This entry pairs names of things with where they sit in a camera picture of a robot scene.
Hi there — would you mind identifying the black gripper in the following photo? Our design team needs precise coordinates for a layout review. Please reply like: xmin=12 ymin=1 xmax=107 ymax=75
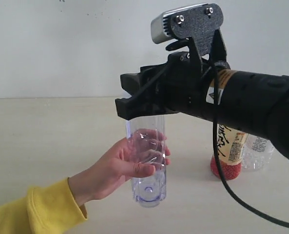
xmin=115 ymin=52 xmax=215 ymax=120

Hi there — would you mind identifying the clear bottle blue cap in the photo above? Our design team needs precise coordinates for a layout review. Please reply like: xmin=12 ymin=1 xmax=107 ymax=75
xmin=126 ymin=116 xmax=167 ymax=208

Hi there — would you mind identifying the yellow drink bottle red base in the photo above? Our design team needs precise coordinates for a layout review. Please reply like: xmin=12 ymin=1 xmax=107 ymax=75
xmin=217 ymin=124 xmax=248 ymax=180

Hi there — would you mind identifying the yellow sleeved forearm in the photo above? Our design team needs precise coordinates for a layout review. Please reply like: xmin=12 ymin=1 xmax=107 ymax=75
xmin=0 ymin=178 xmax=88 ymax=234

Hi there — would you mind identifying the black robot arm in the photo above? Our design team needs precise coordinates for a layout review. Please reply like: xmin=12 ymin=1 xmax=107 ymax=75
xmin=115 ymin=52 xmax=289 ymax=159

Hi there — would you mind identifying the clear bottle white cap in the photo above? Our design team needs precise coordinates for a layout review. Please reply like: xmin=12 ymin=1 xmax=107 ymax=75
xmin=242 ymin=134 xmax=275 ymax=171

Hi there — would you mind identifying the person's bare hand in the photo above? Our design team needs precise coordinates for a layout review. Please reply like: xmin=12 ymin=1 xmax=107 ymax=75
xmin=68 ymin=129 xmax=171 ymax=206

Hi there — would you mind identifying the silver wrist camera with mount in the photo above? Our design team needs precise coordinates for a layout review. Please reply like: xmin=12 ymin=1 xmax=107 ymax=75
xmin=151 ymin=3 xmax=227 ymax=61

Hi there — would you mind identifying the black cable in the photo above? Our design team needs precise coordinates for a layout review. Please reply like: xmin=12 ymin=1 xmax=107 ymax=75
xmin=211 ymin=62 xmax=289 ymax=230

